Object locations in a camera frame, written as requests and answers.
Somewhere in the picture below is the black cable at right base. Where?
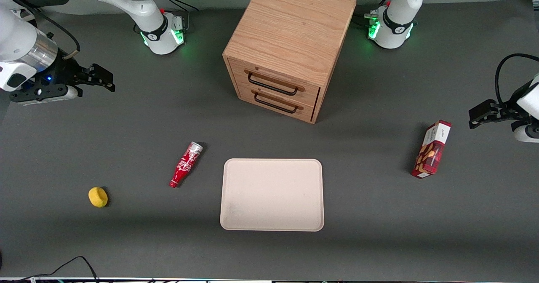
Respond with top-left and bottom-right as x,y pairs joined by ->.
158,0 -> 200,33

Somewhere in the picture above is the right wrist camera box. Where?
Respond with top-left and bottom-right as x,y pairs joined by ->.
9,85 -> 81,106

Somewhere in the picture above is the red snack box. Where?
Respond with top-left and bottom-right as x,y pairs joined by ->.
411,120 -> 452,179

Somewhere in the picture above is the wooden drawer cabinet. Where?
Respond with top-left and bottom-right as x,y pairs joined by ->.
222,0 -> 358,125

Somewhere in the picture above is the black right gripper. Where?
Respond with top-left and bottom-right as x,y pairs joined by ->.
42,58 -> 116,93

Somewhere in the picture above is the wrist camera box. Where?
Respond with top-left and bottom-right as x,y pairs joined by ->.
9,85 -> 81,106
511,121 -> 539,144

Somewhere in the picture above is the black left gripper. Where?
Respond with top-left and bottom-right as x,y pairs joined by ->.
469,83 -> 532,130

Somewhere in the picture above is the black cable at left base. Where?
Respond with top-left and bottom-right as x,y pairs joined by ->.
353,0 -> 394,27

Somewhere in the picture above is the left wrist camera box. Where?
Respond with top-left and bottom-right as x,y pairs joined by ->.
511,121 -> 539,144

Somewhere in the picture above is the black drawer handle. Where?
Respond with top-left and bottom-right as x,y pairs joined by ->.
253,92 -> 298,115
247,72 -> 299,96

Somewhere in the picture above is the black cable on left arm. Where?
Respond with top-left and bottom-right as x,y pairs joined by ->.
494,53 -> 539,107

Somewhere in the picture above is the red coke bottle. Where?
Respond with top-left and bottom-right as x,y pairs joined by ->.
169,141 -> 204,188

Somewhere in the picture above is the yellow sponge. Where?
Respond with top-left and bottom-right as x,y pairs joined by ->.
88,187 -> 109,208

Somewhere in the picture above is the black cable at base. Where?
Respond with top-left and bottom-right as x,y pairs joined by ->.
353,0 -> 394,27
158,0 -> 200,33

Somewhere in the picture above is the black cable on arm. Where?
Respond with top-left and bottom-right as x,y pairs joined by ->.
0,0 -> 81,61
494,53 -> 539,107

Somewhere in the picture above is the beige plastic tray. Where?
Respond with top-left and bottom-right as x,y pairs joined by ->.
219,158 -> 325,232

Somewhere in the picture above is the wooden drawer front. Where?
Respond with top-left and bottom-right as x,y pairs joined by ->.
229,58 -> 321,107
236,83 -> 318,124

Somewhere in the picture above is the black cable at table edge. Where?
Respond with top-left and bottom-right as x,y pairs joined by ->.
0,256 -> 100,283

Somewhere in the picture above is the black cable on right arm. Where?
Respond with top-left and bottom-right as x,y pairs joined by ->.
0,0 -> 81,61

